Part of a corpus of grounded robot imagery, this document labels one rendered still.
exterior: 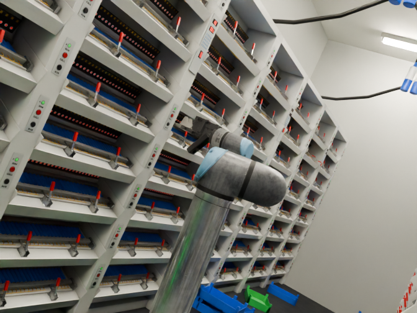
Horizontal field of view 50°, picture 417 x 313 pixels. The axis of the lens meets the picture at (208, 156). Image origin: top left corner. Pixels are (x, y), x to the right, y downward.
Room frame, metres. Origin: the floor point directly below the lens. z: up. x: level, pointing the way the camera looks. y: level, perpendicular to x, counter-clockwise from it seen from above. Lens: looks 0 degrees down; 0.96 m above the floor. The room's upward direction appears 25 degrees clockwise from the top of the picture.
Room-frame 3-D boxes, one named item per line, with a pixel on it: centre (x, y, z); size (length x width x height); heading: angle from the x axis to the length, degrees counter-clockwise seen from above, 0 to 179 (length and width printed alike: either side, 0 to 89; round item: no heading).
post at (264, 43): (2.73, 0.00, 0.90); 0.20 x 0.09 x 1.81; 63
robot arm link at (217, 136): (1.90, -0.01, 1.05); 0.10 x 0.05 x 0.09; 152
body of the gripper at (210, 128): (1.94, 0.06, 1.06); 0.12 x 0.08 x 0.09; 62
